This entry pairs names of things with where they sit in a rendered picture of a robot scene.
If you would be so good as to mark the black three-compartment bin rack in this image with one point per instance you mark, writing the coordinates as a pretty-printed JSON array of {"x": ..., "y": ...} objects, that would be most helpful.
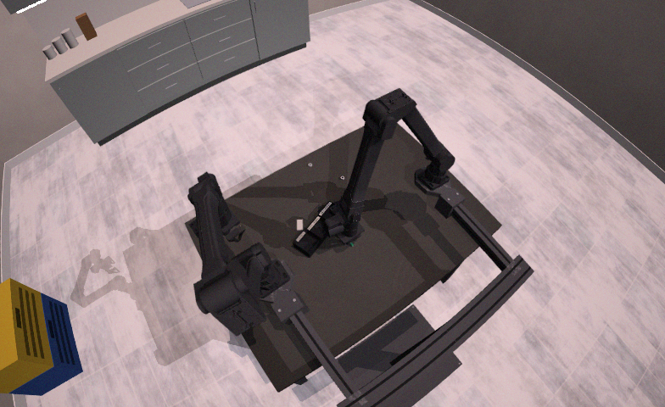
[{"x": 310, "y": 239}]

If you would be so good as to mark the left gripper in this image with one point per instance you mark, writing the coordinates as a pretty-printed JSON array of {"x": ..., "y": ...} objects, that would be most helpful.
[{"x": 232, "y": 221}]

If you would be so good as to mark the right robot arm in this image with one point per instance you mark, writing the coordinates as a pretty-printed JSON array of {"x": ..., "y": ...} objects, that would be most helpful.
[{"x": 384, "y": 111}]

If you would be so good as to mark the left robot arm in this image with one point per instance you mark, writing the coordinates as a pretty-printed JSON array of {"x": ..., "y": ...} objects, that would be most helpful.
[{"x": 227, "y": 298}]

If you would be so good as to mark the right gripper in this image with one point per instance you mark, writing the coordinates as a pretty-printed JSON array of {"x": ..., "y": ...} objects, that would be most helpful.
[{"x": 350, "y": 235}]

